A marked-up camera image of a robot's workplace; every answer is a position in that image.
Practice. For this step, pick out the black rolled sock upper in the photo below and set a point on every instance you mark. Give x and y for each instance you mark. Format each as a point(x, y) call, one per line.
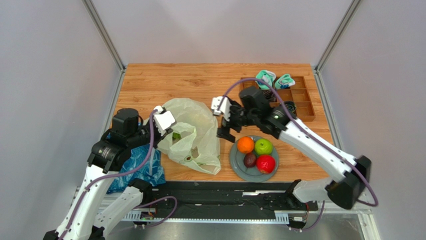
point(269, 95)

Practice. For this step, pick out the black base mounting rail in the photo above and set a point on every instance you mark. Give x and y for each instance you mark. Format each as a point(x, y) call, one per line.
point(209, 200)

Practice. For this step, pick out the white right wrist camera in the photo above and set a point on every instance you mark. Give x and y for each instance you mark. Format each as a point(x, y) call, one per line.
point(220, 106)

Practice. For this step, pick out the pale yellow plastic bag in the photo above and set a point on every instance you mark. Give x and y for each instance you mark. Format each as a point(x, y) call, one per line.
point(199, 148)

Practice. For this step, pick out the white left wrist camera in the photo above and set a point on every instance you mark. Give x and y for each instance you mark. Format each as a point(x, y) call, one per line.
point(164, 120)

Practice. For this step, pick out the grey round plate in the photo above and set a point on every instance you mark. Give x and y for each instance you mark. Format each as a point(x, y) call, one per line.
point(251, 174)

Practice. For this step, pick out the dark red fake plum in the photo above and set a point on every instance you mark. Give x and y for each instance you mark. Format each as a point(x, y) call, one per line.
point(250, 160)

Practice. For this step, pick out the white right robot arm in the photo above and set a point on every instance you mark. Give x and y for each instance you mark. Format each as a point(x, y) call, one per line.
point(348, 176)

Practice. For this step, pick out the teal white sock right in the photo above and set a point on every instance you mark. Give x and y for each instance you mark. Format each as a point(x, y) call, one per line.
point(284, 82)

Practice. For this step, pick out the green fake apple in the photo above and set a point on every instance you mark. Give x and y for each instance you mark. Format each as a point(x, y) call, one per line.
point(263, 147)

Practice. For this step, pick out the red fake fruit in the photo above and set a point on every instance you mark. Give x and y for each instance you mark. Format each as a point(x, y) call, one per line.
point(265, 164)

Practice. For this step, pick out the teal white sock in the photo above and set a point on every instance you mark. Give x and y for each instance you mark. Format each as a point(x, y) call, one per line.
point(267, 79)
point(284, 82)

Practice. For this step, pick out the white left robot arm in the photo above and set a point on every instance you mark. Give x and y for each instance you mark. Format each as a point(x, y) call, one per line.
point(127, 132)

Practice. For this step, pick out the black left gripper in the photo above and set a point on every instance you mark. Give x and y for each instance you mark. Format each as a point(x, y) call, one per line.
point(159, 136)

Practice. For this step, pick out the green fake grapes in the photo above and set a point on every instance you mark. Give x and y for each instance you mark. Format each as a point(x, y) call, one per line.
point(176, 136)

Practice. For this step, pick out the brown compartment tray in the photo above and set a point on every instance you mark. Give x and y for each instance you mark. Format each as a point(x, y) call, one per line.
point(297, 93)

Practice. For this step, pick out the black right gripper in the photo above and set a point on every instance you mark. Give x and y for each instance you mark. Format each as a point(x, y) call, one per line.
point(231, 120)

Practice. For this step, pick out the teal white sock left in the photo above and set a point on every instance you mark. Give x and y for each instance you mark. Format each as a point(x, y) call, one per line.
point(267, 79)

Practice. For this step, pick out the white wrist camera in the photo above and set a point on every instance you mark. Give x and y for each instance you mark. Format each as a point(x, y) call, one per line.
point(220, 106)
point(164, 120)

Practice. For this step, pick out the orange fake orange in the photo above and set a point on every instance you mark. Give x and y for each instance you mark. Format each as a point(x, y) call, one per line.
point(245, 145)

